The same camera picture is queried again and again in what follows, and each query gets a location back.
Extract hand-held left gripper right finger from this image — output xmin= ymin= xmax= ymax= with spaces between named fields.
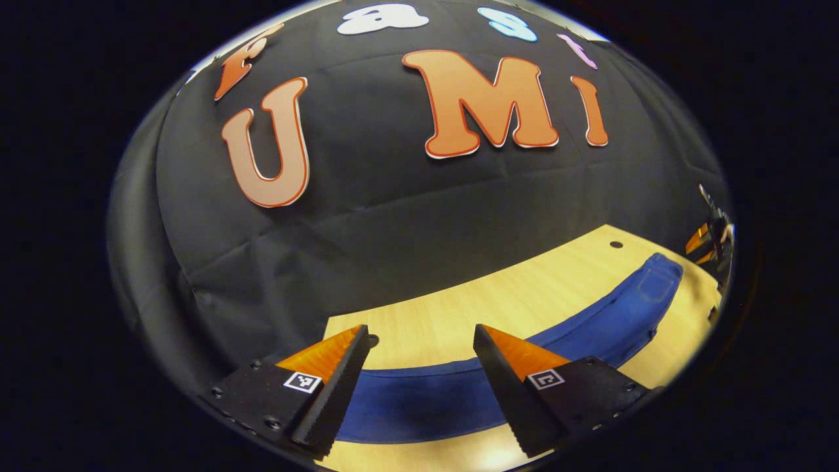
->
xmin=473 ymin=323 xmax=650 ymax=458

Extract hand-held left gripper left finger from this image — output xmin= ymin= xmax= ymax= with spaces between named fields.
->
xmin=200 ymin=324 xmax=371 ymax=460

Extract blue denim jeans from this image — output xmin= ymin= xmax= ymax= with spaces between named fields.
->
xmin=334 ymin=252 xmax=684 ymax=445

